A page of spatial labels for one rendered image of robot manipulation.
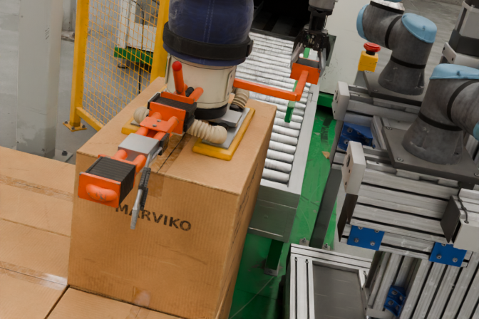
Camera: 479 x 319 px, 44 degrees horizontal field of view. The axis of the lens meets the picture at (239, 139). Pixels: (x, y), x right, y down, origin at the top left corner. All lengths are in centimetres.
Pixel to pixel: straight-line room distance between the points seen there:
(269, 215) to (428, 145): 81
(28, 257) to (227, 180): 64
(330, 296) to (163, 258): 99
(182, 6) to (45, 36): 157
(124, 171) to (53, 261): 72
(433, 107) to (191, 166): 60
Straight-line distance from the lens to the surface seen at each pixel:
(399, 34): 199
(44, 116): 313
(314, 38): 178
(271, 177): 234
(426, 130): 154
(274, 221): 218
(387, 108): 201
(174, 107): 137
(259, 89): 162
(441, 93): 150
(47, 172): 215
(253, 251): 282
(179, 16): 149
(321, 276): 243
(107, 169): 107
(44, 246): 181
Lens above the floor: 163
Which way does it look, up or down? 25 degrees down
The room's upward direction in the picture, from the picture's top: 11 degrees clockwise
